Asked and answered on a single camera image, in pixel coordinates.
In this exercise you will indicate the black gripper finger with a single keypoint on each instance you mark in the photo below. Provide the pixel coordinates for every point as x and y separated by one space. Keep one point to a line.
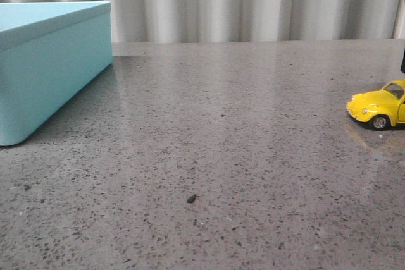
403 64

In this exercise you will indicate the yellow toy beetle car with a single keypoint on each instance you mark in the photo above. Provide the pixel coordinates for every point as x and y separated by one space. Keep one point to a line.
381 109

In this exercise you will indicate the light blue storage box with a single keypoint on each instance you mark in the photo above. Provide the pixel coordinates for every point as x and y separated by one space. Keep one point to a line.
49 52

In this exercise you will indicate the small black debris piece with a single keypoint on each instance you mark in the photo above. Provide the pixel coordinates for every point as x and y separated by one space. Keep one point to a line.
192 198

